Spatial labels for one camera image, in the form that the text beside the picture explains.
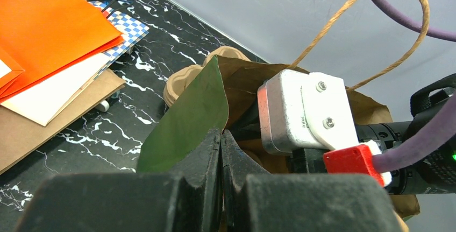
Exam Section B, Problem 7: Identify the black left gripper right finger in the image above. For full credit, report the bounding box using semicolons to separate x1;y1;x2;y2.
221;130;403;231

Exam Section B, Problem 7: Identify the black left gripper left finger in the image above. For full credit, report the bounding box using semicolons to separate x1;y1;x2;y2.
15;129;222;231

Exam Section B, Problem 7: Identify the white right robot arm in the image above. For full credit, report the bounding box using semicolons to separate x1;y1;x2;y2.
289;74;455;195

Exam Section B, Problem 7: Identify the stack of pulp cup carriers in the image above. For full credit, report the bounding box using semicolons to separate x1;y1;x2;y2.
163;46;251;107

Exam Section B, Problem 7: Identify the white cream paper bag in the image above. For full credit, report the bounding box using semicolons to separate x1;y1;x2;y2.
1;53;112;126

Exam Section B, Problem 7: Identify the brown kraft paper bag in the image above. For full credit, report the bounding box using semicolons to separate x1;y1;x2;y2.
1;69;125;173

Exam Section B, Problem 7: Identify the orange paper bag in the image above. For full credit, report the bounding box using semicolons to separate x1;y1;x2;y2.
1;0;124;101

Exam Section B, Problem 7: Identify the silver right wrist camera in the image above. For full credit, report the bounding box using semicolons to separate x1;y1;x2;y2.
257;69;360;156

